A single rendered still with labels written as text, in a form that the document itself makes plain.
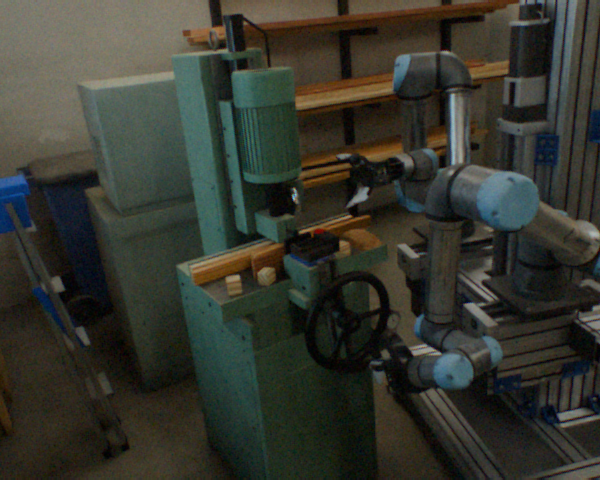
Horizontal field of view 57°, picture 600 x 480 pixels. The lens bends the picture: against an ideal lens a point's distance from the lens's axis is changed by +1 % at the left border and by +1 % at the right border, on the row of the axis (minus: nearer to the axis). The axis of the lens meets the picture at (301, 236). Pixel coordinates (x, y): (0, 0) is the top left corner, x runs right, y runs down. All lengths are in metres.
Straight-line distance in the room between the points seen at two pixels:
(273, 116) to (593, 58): 0.88
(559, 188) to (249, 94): 0.94
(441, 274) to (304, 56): 3.13
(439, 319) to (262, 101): 0.74
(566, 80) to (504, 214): 0.65
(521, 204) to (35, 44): 3.11
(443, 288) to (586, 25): 0.81
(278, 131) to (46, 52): 2.41
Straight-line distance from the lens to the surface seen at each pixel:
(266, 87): 1.52
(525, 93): 1.75
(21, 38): 3.76
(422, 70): 1.83
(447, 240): 1.31
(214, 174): 1.77
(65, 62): 3.78
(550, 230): 1.34
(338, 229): 1.83
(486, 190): 1.17
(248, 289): 1.55
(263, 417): 1.75
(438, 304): 1.38
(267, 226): 1.69
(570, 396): 2.22
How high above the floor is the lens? 1.59
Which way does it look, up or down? 21 degrees down
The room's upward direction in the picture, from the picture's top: 5 degrees counter-clockwise
